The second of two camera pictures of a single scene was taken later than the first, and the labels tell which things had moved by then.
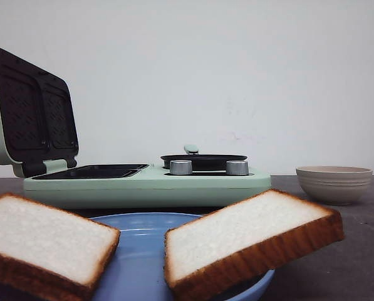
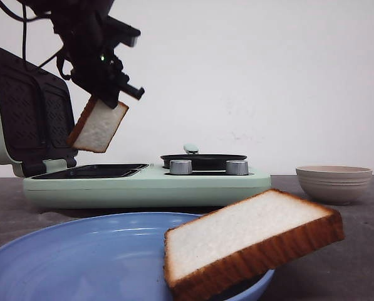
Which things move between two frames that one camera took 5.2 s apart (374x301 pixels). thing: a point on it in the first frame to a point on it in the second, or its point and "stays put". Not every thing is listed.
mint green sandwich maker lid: [32, 123] stays put
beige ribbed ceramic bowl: [334, 185] stays put
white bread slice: [244, 239] stays put
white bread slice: [35, 249] to [96, 125]
